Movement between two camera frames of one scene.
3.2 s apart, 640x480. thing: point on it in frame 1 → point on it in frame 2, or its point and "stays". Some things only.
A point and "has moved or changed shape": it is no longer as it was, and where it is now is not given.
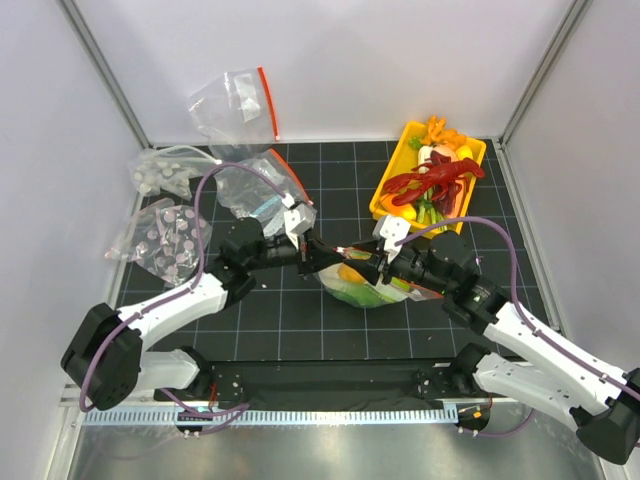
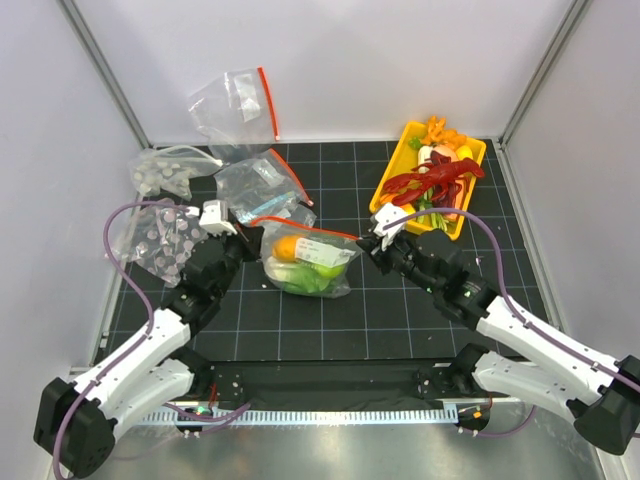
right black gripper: [369, 267] stays
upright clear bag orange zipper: [235, 112] stays
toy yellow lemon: [464, 152] stays
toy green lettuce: [365, 295] → [301, 278]
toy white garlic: [424, 153] stays
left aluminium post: [105, 70] stays
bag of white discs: [170, 169] stays
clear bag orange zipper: [353, 290] has moved or changed shape
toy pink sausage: [448, 150] stays
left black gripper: [320, 255] → [249, 240]
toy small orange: [348, 274] has moved or changed shape
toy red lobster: [442, 181] stays
